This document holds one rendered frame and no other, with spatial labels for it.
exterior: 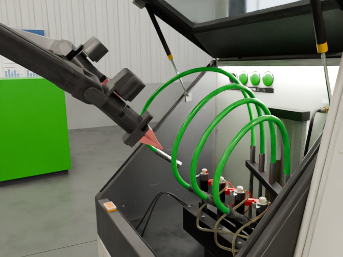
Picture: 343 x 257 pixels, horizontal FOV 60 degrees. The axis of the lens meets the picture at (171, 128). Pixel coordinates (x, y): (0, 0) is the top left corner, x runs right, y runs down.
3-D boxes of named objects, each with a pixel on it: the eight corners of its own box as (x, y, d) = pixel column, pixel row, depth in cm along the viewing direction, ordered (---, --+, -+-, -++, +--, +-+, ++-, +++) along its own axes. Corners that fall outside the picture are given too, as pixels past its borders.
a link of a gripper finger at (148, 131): (170, 145, 80) (144, 122, 77) (152, 165, 80) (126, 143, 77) (165, 139, 86) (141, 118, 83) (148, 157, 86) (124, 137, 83)
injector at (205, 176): (192, 235, 97) (192, 174, 92) (204, 231, 99) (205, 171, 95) (197, 239, 94) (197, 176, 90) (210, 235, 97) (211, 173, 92)
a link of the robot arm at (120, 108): (96, 102, 79) (93, 107, 74) (113, 83, 79) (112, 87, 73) (115, 119, 81) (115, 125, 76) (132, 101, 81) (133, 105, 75)
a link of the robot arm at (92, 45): (72, 61, 107) (56, 47, 99) (95, 39, 107) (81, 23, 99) (89, 80, 101) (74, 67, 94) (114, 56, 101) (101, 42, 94)
